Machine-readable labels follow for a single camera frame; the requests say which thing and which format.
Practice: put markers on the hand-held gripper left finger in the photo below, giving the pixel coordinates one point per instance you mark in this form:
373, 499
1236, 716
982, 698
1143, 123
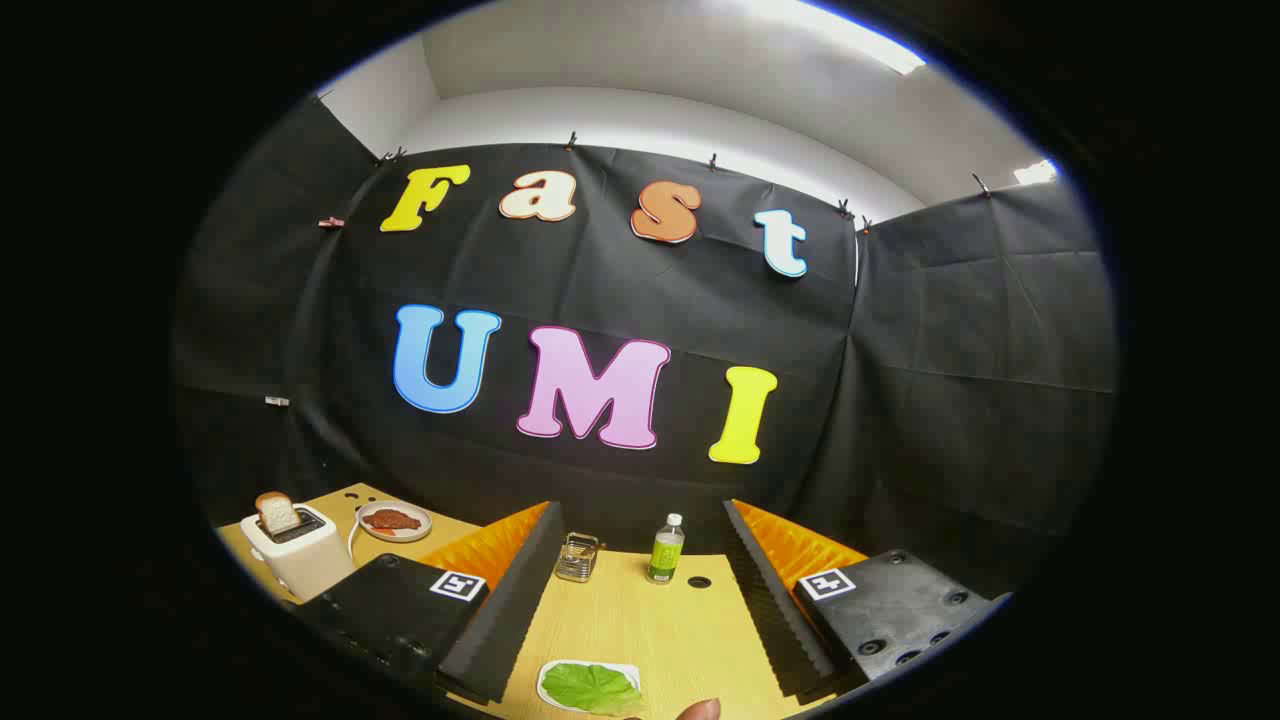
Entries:
505, 610

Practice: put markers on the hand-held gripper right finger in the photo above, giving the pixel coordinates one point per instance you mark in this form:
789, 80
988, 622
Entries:
775, 610

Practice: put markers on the green lettuce leaf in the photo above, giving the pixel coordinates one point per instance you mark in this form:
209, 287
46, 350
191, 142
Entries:
592, 688

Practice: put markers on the white bread slice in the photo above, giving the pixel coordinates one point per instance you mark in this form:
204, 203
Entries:
277, 514

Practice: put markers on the white leaf-shaped plate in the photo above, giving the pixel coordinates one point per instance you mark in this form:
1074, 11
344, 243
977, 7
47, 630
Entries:
545, 682

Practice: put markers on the green label bottle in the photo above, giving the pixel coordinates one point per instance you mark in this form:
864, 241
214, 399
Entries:
665, 555

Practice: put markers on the white oval plate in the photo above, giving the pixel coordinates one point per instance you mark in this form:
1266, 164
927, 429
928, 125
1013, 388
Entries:
400, 534

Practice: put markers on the brown steak piece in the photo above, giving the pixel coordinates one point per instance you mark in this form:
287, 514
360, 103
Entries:
392, 520

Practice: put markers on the white toaster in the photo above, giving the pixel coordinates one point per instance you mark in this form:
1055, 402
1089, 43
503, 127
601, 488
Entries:
305, 565

